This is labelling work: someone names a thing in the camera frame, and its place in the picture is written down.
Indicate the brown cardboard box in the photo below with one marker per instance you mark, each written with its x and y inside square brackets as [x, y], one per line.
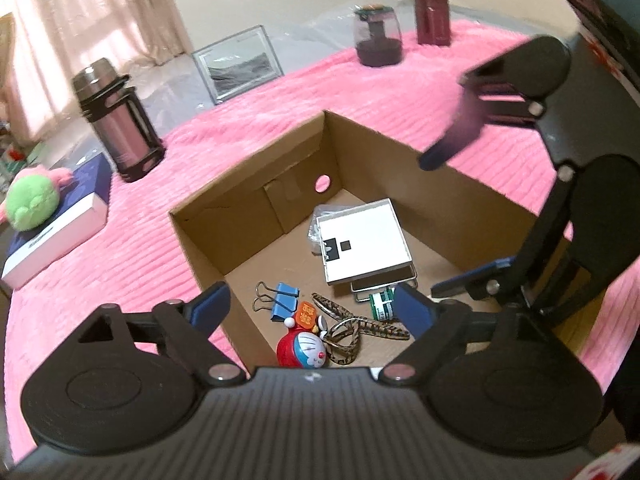
[240, 225]

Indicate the pink ribbed blanket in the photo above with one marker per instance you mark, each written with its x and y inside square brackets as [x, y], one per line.
[125, 270]

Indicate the silver picture frame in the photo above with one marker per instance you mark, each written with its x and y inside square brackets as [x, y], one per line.
[240, 67]

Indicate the blue binder clip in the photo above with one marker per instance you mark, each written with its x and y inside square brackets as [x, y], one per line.
[285, 297]

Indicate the green and white small jar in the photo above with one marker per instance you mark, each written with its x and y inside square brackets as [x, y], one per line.
[382, 305]

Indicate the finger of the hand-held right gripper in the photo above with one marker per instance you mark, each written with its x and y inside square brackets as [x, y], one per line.
[450, 145]
[475, 277]

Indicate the white square night light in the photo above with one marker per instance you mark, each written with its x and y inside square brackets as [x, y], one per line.
[367, 240]

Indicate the red white printed clothing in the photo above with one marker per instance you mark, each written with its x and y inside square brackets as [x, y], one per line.
[610, 465]

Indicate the glass jar with dark base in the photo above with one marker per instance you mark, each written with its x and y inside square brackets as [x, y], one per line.
[380, 47]

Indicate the orange charm tag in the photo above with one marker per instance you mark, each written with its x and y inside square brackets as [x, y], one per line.
[306, 316]

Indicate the clear plastic bag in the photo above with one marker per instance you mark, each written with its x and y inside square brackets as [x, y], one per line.
[315, 232]

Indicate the blue and white flat box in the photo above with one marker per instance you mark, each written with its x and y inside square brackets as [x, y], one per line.
[65, 240]

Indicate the steel thermos flask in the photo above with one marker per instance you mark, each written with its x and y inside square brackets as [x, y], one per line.
[125, 130]

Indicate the pink curtain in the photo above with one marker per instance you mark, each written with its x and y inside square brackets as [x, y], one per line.
[90, 10]

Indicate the clear acrylic holder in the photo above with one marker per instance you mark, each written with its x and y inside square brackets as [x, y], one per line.
[360, 287]

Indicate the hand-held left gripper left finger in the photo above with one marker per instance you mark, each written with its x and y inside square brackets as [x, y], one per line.
[210, 305]

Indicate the red cartoon figurine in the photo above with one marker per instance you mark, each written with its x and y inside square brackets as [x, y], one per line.
[300, 352]

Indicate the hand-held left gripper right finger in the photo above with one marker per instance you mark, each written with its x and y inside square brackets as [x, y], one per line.
[412, 310]

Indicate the maroon canister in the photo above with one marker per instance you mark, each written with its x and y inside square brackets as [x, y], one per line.
[432, 17]

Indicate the green plush toy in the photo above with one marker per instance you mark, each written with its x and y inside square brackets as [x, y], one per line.
[32, 200]

